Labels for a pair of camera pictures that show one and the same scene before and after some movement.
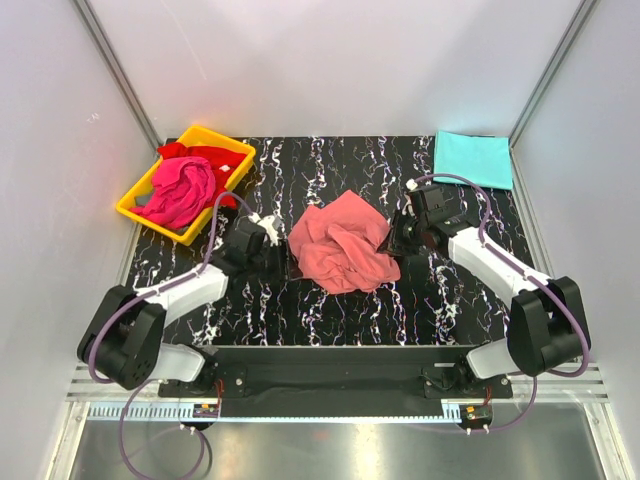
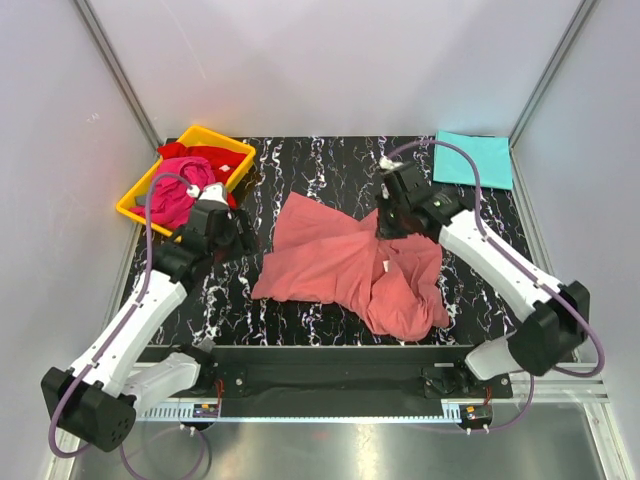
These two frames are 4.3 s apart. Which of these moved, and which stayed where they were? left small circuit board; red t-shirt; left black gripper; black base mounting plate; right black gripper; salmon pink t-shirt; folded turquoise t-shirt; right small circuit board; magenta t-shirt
Moved: right black gripper; salmon pink t-shirt; left black gripper
Stayed: right small circuit board; red t-shirt; folded turquoise t-shirt; magenta t-shirt; left small circuit board; black base mounting plate
